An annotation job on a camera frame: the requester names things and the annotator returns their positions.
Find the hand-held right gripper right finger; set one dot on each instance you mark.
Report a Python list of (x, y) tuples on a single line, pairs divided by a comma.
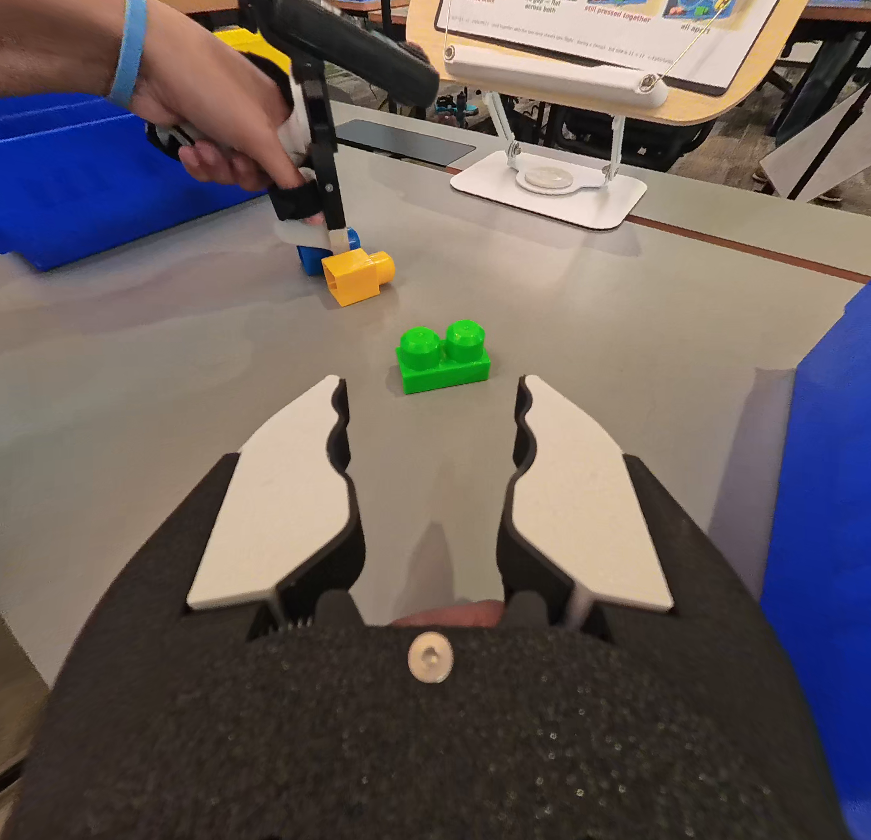
[(585, 513)]

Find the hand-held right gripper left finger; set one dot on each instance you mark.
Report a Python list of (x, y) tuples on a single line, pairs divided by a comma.
[(275, 513)]

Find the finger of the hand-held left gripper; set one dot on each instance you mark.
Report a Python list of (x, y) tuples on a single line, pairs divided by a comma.
[(339, 241)]

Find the blue single-stud block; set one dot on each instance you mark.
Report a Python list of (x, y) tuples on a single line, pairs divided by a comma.
[(309, 261)]

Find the yellow single-stud block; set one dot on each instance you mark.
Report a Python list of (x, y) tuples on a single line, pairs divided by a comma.
[(354, 278)]

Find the green two-stud block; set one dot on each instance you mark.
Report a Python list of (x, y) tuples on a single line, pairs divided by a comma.
[(442, 370)]

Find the blue plastic bin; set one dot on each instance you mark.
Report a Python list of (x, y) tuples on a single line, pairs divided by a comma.
[(830, 547), (81, 193)]

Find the person's left hand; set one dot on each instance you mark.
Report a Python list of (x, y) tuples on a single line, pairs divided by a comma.
[(224, 118)]

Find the yellow plastic bin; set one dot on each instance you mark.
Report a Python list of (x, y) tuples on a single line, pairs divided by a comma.
[(252, 43)]

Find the flat table hatch cover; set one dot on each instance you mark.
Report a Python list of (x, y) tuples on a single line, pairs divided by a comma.
[(408, 142)]

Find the white sheet holder ledge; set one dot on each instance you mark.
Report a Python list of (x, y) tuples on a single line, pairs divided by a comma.
[(544, 77)]

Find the printed instruction sheet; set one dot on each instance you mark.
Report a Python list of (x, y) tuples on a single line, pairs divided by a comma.
[(578, 43)]

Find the light blue wristband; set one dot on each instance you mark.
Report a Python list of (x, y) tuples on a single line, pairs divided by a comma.
[(129, 43)]

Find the grey leaning board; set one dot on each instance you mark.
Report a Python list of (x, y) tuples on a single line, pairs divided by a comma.
[(796, 166)]

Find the black tripod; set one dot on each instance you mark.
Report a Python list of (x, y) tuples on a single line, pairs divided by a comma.
[(827, 152)]

